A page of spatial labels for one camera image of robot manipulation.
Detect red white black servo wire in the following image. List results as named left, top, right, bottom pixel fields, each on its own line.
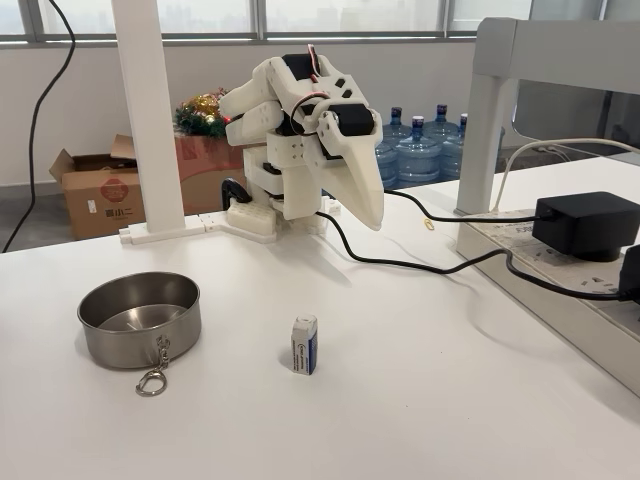
left=287, top=43, right=334, bottom=136

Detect black power adapter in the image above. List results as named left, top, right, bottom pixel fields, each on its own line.
left=531, top=190, right=636, bottom=263

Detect white power strip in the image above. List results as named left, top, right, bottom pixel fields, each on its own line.
left=456, top=208, right=640, bottom=397

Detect white stand post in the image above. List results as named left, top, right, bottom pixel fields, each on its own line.
left=110, top=0, right=229, bottom=247

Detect blue water jug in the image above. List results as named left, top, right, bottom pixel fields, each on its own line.
left=441, top=112, right=507, bottom=182
left=394, top=114, right=445, bottom=187
left=378, top=105, right=417, bottom=147
left=374, top=140, right=400, bottom=190
left=424, top=103, right=462, bottom=147

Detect green Christmas wreath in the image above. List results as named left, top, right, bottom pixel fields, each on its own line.
left=173, top=86, right=237, bottom=142

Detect metal keychain clasp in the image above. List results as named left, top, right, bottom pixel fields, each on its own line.
left=134, top=334, right=172, bottom=399

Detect white desk shelf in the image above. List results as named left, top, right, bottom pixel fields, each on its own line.
left=454, top=16, right=640, bottom=242

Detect small white and blue box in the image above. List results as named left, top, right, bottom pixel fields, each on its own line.
left=290, top=314, right=319, bottom=376

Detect metal bowl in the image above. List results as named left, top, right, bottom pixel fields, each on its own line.
left=76, top=271, right=203, bottom=371

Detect black plug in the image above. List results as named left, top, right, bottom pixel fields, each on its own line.
left=618, top=246, right=640, bottom=302

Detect black power cable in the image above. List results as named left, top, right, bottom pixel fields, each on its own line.
left=381, top=187, right=551, bottom=222
left=315, top=210, right=626, bottom=303

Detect brown cardboard box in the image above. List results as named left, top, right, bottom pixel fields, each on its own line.
left=48, top=133, right=150, bottom=242

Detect white cable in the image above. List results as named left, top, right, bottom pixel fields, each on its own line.
left=491, top=138, right=640, bottom=213

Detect black hanging cable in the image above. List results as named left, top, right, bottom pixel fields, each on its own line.
left=0, top=0, right=77, bottom=254

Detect red cardboard box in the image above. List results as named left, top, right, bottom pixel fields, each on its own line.
left=173, top=134, right=250, bottom=215

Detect black table clamp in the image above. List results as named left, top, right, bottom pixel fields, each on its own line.
left=221, top=177, right=252, bottom=212

